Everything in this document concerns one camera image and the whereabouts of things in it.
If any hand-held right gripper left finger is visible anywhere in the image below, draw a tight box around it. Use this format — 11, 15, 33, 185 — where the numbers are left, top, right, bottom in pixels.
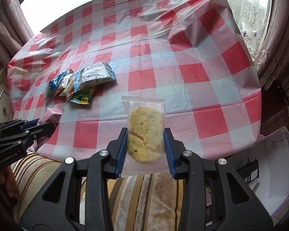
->
18, 127, 129, 231

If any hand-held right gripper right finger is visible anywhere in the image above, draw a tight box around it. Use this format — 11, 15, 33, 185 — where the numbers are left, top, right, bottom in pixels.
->
164, 127, 274, 231

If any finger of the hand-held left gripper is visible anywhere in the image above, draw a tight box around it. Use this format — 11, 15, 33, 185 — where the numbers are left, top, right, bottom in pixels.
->
0, 122, 55, 146
0, 118, 40, 137

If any pink snack packet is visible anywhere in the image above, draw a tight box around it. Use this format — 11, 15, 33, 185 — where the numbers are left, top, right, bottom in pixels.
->
32, 106, 64, 152

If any clear yellow cookie packet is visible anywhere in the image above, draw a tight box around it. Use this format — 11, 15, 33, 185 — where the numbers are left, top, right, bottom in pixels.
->
121, 95, 170, 177

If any blue white snack packet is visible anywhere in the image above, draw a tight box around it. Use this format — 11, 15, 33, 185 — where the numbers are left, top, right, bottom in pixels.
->
44, 69, 73, 99

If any orange white snack packet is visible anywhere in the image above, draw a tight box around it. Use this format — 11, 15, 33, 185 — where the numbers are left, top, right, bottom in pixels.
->
60, 73, 80, 97

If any green snack packet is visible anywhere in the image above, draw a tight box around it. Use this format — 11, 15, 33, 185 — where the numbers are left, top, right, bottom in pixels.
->
67, 87, 97, 104

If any grey blue-edged snack packet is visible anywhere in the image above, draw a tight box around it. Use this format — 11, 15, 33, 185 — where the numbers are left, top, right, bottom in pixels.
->
78, 62, 116, 88

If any black boxy snack packet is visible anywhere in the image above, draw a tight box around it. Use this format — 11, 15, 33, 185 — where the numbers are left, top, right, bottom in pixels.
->
236, 159, 259, 183

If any white cardboard box purple rim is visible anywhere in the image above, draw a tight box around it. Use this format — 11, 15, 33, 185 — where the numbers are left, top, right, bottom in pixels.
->
206, 126, 289, 224

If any person's left hand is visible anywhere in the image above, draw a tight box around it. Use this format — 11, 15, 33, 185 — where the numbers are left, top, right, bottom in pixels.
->
0, 167, 19, 199

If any white nightstand with drawers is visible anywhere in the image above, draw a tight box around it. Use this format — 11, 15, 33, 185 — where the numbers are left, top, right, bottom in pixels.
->
0, 67, 15, 126

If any striped fringed blanket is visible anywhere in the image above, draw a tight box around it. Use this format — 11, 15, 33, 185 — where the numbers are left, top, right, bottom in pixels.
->
11, 149, 191, 231

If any red white checked tablecloth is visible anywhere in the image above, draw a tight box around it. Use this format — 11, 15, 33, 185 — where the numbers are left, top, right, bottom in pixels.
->
6, 0, 263, 160

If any pinkish brown patterned curtain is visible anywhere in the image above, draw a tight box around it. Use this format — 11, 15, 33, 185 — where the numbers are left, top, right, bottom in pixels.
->
253, 0, 289, 101
0, 0, 35, 60

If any white lace curtain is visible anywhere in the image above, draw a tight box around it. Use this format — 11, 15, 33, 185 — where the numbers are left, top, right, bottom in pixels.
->
190, 0, 272, 60

